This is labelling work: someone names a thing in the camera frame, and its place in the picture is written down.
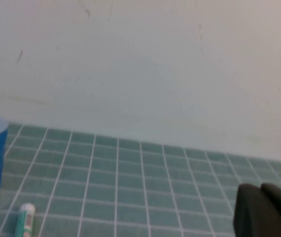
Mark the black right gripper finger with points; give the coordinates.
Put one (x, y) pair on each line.
(266, 212)

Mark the teal checkered tablecloth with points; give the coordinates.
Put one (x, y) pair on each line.
(130, 185)

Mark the green white glue stick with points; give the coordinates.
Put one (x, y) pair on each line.
(24, 222)

